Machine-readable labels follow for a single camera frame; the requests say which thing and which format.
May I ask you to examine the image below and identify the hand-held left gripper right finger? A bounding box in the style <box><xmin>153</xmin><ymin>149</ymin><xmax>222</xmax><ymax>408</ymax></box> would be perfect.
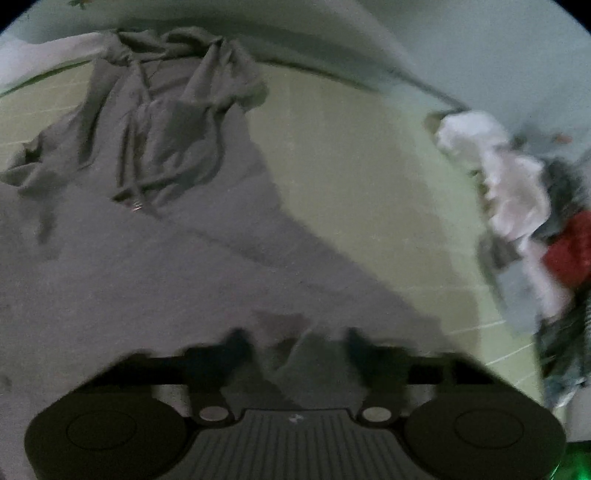
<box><xmin>345</xmin><ymin>327</ymin><xmax>497</xmax><ymax>426</ymax></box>

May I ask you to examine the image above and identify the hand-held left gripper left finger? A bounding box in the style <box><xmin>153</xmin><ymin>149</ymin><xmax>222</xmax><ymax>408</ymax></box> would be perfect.
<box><xmin>90</xmin><ymin>327</ymin><xmax>257</xmax><ymax>426</ymax></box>

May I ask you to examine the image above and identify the grey zip hoodie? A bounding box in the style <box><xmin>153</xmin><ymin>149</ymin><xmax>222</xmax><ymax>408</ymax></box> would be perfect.
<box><xmin>0</xmin><ymin>25</ymin><xmax>465</xmax><ymax>480</ymax></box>

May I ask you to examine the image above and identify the pile of mixed clothes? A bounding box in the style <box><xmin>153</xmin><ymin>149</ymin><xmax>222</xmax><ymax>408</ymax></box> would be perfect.
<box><xmin>434</xmin><ymin>111</ymin><xmax>574</xmax><ymax>320</ymax></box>

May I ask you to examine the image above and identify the grey-blue garment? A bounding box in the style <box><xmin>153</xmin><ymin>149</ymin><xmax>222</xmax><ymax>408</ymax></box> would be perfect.
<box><xmin>478</xmin><ymin>234</ymin><xmax>546</xmax><ymax>334</ymax></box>

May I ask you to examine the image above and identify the dark patterned cloth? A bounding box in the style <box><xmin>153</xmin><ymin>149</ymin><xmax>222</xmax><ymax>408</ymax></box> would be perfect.
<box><xmin>534</xmin><ymin>295</ymin><xmax>591</xmax><ymax>409</ymax></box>

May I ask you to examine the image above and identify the red garment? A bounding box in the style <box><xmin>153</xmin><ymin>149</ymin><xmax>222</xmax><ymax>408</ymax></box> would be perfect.
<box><xmin>542</xmin><ymin>213</ymin><xmax>591</xmax><ymax>291</ymax></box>

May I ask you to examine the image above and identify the dark grey garment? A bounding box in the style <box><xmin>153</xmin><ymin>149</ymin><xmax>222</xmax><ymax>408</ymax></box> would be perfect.
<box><xmin>531</xmin><ymin>158</ymin><xmax>591</xmax><ymax>241</ymax></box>

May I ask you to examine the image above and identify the light blue carrot-print blanket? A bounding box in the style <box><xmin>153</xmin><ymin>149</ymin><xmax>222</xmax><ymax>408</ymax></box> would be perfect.
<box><xmin>14</xmin><ymin>0</ymin><xmax>591</xmax><ymax>153</ymax></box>

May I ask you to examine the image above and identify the white bed cloth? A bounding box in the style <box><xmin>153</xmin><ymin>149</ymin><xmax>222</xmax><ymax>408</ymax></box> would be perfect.
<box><xmin>0</xmin><ymin>34</ymin><xmax>109</xmax><ymax>93</ymax></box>

